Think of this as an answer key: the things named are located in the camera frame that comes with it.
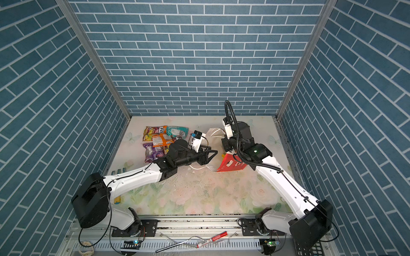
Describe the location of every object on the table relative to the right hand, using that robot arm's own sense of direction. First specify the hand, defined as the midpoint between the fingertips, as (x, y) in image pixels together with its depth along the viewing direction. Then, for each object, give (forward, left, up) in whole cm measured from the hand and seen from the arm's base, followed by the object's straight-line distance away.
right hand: (224, 133), depth 76 cm
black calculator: (-40, -42, -27) cm, 64 cm away
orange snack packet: (+8, +39, -19) cm, 44 cm away
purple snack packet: (0, +43, -22) cm, 49 cm away
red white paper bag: (-12, 0, -6) cm, 14 cm away
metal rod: (-44, +20, -27) cm, 56 cm away
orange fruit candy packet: (+4, +36, -23) cm, 43 cm away
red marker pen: (-40, +2, -26) cm, 48 cm away
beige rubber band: (-50, +55, -24) cm, 78 cm away
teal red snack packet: (+17, +31, -21) cm, 41 cm away
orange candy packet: (+18, +50, -22) cm, 58 cm away
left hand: (-8, +4, -5) cm, 10 cm away
